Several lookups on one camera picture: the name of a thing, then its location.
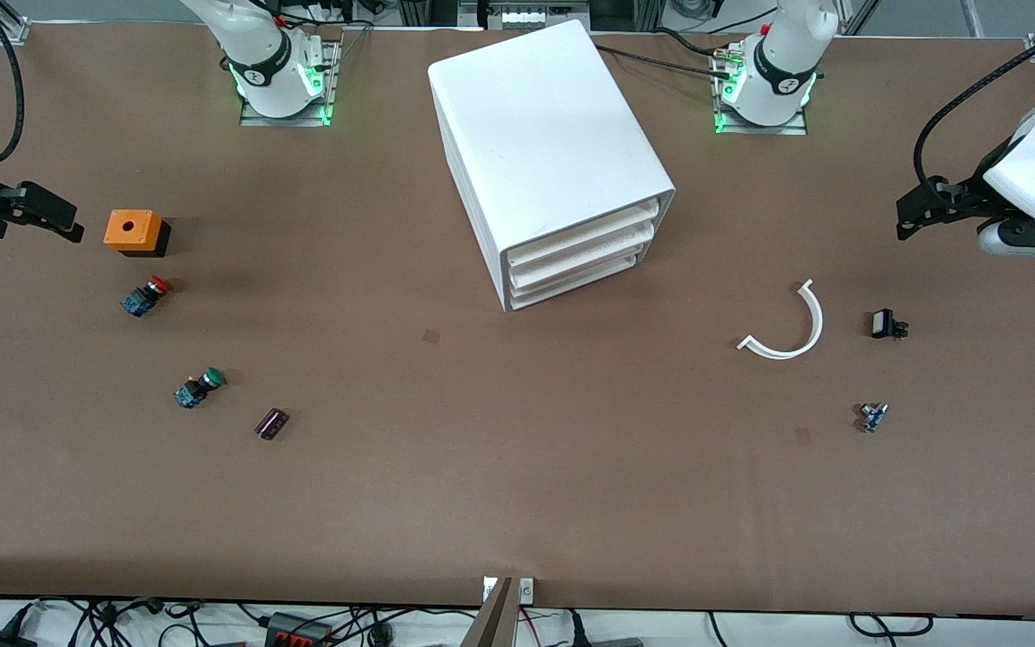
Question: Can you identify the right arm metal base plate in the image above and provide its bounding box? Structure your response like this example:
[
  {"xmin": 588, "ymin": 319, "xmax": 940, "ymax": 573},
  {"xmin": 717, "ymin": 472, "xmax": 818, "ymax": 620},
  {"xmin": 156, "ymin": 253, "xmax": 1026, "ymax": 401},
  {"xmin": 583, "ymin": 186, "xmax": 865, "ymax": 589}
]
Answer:
[{"xmin": 240, "ymin": 40, "xmax": 341, "ymax": 128}]

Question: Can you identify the brown wooden bar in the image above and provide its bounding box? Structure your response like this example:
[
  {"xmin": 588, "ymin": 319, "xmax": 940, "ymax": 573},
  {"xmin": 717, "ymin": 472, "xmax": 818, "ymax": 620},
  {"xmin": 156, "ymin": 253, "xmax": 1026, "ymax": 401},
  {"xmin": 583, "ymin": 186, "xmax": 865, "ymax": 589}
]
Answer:
[{"xmin": 461, "ymin": 577, "xmax": 518, "ymax": 647}]

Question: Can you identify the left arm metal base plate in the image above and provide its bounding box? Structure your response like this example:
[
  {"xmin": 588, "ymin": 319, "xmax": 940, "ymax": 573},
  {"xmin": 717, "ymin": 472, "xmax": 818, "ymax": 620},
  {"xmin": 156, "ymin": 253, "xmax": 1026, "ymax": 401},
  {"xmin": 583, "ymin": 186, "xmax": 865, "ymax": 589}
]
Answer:
[{"xmin": 713, "ymin": 45, "xmax": 809, "ymax": 137}]

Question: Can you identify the black orange power strip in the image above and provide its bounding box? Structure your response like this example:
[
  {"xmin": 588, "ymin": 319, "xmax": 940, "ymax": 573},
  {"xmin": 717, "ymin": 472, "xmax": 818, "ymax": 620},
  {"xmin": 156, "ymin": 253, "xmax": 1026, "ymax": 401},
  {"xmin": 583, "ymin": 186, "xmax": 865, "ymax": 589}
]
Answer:
[{"xmin": 266, "ymin": 612, "xmax": 332, "ymax": 647}]

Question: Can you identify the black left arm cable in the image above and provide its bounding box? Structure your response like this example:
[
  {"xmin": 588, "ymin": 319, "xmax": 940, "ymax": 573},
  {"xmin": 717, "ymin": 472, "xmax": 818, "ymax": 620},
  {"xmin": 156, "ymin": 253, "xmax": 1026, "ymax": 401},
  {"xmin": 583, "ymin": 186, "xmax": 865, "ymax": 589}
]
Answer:
[{"xmin": 915, "ymin": 13, "xmax": 1035, "ymax": 185}]

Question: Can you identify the white empty drawer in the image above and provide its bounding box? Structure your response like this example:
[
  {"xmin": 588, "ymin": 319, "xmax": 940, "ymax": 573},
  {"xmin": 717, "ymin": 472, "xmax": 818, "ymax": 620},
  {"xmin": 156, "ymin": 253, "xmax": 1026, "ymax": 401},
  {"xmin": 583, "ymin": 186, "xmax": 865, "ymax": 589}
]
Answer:
[
  {"xmin": 510, "ymin": 254, "xmax": 642, "ymax": 307},
  {"xmin": 509, "ymin": 226, "xmax": 657, "ymax": 289}
]

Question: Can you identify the white curved plastic strip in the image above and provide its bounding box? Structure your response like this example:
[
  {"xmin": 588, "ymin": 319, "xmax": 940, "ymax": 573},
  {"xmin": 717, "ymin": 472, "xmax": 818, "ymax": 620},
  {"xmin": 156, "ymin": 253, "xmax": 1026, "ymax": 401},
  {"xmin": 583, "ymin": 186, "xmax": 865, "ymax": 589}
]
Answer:
[{"xmin": 737, "ymin": 279, "xmax": 825, "ymax": 360}]

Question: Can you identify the orange box with hole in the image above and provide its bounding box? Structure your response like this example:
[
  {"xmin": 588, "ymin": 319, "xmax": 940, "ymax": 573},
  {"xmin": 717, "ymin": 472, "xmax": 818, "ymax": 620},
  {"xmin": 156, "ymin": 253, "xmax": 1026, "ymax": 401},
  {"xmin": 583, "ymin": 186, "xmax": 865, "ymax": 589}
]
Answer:
[{"xmin": 104, "ymin": 209, "xmax": 172, "ymax": 259}]

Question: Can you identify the grey metal frame device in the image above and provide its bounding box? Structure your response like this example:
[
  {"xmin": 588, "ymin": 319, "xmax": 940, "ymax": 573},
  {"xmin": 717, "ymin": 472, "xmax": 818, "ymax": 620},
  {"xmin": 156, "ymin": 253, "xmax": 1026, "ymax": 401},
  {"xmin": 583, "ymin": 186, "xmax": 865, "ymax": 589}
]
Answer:
[{"xmin": 459, "ymin": 0, "xmax": 592, "ymax": 31}]

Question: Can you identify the white metal bracket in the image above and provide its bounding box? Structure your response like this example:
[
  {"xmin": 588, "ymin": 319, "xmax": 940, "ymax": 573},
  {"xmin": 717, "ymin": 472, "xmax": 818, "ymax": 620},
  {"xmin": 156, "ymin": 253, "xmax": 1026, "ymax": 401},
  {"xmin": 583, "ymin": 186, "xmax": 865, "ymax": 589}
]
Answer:
[{"xmin": 482, "ymin": 577, "xmax": 536, "ymax": 605}]

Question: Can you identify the red push button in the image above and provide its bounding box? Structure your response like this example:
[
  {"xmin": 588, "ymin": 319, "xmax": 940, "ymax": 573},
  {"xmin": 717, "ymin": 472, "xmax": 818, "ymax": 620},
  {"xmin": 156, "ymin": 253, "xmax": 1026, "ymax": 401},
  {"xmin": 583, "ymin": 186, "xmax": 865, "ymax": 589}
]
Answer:
[{"xmin": 120, "ymin": 277, "xmax": 173, "ymax": 317}]

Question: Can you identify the white drawer cabinet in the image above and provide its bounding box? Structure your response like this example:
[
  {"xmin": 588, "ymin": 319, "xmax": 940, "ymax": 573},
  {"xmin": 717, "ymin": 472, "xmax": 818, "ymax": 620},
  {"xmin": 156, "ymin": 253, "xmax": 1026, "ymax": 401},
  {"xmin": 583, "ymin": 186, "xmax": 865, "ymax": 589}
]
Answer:
[{"xmin": 428, "ymin": 20, "xmax": 677, "ymax": 313}]

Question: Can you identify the green push button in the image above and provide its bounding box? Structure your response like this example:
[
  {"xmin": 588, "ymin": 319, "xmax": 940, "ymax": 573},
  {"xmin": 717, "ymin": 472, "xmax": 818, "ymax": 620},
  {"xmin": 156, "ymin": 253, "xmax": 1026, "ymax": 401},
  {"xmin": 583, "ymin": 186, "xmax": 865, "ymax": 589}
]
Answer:
[{"xmin": 174, "ymin": 368, "xmax": 227, "ymax": 410}]

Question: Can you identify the white drawer with button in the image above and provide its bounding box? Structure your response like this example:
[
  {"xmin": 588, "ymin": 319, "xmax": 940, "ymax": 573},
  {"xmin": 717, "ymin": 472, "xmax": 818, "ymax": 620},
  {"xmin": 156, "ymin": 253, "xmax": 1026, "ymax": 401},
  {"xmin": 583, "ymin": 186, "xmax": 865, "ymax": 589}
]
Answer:
[{"xmin": 505, "ymin": 201, "xmax": 662, "ymax": 269}]

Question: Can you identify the black cable on table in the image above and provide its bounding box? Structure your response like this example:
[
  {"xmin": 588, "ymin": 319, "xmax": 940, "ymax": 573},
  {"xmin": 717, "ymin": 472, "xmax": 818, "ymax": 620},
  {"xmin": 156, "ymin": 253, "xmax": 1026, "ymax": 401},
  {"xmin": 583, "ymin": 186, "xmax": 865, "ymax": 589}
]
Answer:
[{"xmin": 594, "ymin": 43, "xmax": 734, "ymax": 77}]

